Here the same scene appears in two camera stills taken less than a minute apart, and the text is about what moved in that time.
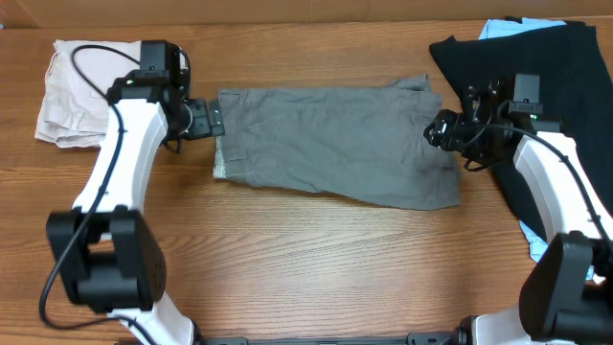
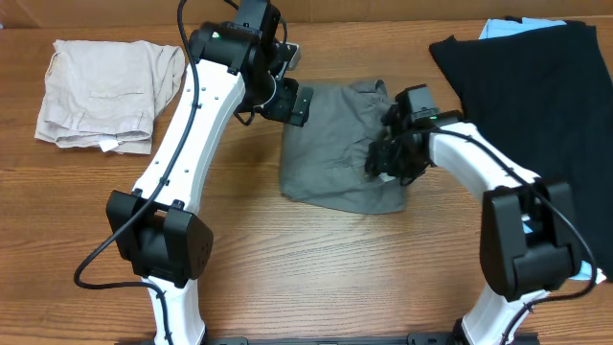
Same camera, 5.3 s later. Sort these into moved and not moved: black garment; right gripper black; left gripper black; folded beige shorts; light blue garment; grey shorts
Moved: grey shorts; left gripper black; right gripper black
Not moved: folded beige shorts; black garment; light blue garment
